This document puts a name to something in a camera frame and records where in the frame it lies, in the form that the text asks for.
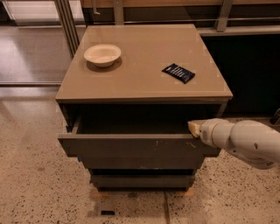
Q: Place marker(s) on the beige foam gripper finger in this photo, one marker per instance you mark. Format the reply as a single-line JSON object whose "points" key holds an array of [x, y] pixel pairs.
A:
{"points": [[194, 127]]}

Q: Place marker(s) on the grey top drawer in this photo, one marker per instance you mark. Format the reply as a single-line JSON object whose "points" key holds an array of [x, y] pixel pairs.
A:
{"points": [[133, 138]]}

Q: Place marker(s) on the grey drawer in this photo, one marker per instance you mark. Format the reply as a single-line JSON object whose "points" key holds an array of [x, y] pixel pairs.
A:
{"points": [[121, 181], [142, 162], [133, 138]]}

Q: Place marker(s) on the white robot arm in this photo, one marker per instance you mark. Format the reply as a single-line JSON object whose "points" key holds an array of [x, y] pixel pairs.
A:
{"points": [[252, 142]]}

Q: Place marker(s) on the grey bottom drawer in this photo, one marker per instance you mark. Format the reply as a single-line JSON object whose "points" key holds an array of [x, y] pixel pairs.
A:
{"points": [[121, 181]]}

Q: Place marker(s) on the grey drawer cabinet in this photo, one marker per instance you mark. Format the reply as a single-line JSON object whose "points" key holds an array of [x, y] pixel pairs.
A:
{"points": [[135, 86]]}

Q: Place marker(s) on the grey middle drawer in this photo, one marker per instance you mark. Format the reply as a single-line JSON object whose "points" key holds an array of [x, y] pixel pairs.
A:
{"points": [[142, 162]]}

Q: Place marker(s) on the dark blue snack packet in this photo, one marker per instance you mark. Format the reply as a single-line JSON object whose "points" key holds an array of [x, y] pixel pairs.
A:
{"points": [[179, 73]]}

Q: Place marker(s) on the white paper bowl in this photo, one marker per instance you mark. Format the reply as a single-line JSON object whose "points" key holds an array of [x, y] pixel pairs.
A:
{"points": [[102, 55]]}

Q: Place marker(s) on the grey metal shelf ledge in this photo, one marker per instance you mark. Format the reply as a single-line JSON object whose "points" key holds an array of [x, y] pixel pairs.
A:
{"points": [[240, 31]]}

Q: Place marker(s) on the metal railing frame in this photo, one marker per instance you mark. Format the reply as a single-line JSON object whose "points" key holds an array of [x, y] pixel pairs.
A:
{"points": [[217, 15]]}

